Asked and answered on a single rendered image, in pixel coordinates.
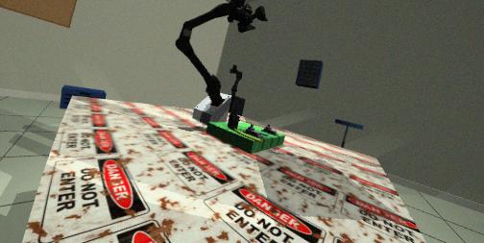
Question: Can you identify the green flat deck plate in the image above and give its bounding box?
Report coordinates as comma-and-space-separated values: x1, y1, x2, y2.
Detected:
206, 122, 285, 154

